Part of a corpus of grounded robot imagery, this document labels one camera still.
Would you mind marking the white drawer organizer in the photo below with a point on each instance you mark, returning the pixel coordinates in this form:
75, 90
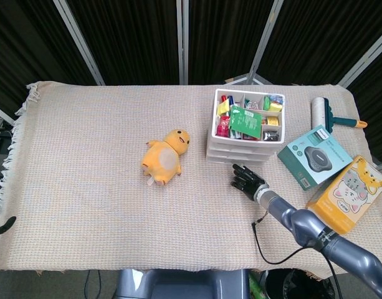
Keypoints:
250, 93

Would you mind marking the lint roller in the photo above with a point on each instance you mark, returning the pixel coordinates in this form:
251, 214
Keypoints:
320, 112

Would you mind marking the yellow plush duck toy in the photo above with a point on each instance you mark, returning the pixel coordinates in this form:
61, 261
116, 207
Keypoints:
161, 159

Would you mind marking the teal product box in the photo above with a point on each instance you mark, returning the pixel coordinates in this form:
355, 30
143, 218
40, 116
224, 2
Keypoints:
312, 155

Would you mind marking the green small sachet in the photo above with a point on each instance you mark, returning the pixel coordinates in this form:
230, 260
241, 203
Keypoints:
266, 104

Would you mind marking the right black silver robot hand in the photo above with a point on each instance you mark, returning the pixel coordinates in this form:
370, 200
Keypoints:
251, 185

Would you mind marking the blue capped marker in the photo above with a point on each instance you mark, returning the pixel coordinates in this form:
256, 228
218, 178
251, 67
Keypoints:
232, 100

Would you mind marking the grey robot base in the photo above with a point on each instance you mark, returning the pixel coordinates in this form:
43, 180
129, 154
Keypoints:
184, 285

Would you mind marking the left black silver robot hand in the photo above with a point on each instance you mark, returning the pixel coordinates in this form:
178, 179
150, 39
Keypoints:
3, 225

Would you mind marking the colourful clear sachet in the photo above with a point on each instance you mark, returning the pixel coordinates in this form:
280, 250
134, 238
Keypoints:
277, 99

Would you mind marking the beige woven tablecloth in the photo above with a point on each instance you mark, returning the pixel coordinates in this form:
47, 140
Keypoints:
116, 202

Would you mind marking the pile of binder clips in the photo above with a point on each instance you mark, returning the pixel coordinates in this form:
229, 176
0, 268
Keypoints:
251, 104

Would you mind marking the black and white small object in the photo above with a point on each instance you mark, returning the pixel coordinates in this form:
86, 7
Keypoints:
271, 136

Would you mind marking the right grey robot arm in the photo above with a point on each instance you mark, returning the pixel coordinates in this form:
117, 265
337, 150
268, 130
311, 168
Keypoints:
306, 225

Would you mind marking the red shiny packet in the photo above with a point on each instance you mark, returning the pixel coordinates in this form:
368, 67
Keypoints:
222, 127

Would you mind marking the black folding screen white frame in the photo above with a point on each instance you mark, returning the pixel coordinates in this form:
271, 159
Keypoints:
141, 37

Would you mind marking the green flat packet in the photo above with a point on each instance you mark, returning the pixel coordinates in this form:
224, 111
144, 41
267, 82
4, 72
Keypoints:
246, 123

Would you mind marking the clear plastic drawer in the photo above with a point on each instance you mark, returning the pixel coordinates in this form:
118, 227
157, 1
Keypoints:
222, 159
240, 144
237, 151

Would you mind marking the yellow small packet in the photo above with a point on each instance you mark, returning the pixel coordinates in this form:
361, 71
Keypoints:
222, 109

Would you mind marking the yellow cat print box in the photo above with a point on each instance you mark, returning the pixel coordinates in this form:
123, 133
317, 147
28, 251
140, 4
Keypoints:
349, 193

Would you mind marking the yellow small sachet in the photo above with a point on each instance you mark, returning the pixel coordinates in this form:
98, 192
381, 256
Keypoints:
275, 107

